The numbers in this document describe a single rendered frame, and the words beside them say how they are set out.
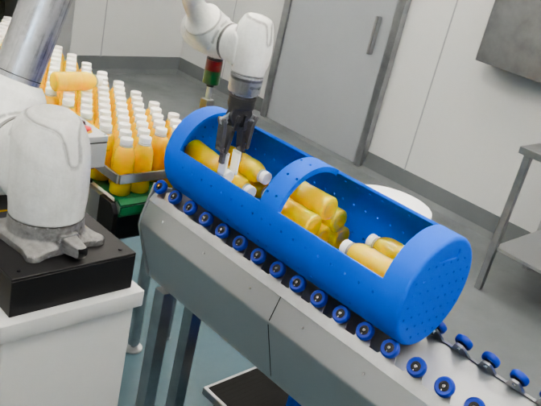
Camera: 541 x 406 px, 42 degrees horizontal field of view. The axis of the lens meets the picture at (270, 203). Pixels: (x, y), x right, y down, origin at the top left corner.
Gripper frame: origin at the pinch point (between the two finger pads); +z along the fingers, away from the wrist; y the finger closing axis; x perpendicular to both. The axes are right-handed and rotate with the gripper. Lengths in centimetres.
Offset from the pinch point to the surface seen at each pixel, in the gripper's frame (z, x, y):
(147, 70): 111, 437, 289
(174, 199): 16.9, 13.8, -5.8
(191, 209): 16.5, 6.1, -5.5
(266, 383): 98, 3, 46
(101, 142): 5.2, 32.7, -20.6
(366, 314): 12, -60, -6
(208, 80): -5, 59, 39
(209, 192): 6.5, -3.6, -8.5
